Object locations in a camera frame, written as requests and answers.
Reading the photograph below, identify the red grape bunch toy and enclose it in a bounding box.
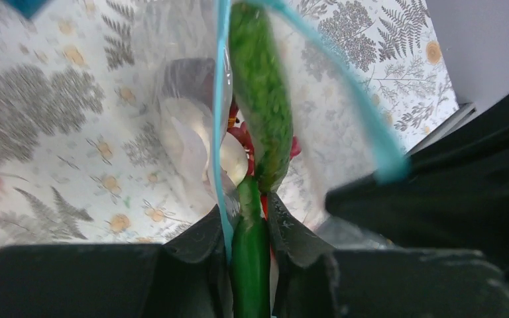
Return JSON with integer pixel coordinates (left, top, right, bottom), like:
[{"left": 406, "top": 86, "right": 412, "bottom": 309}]
[{"left": 227, "top": 100, "right": 302, "bottom": 184}]

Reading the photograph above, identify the white mushroom toy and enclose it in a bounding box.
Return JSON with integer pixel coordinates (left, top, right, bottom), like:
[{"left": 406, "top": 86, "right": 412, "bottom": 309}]
[{"left": 159, "top": 97, "right": 247, "bottom": 187}]

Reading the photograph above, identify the teal small block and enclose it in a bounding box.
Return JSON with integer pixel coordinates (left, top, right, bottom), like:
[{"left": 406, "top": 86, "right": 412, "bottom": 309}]
[{"left": 2, "top": 0, "right": 49, "bottom": 19}]

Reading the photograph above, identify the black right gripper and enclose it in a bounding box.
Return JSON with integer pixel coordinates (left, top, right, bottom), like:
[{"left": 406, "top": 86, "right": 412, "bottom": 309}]
[{"left": 267, "top": 94, "right": 509, "bottom": 317}]

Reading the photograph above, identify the clear zip top bag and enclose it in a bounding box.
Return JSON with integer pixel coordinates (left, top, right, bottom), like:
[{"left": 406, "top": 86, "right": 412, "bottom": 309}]
[{"left": 96, "top": 0, "right": 411, "bottom": 264}]

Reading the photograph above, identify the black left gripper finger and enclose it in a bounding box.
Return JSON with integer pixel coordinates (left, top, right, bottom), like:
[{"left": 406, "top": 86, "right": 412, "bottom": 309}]
[{"left": 0, "top": 209, "right": 232, "bottom": 317}]

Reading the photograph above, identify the green bean pod toy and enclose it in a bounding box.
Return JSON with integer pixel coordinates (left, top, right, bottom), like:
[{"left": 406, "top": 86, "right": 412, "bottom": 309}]
[{"left": 231, "top": 176, "right": 271, "bottom": 318}]

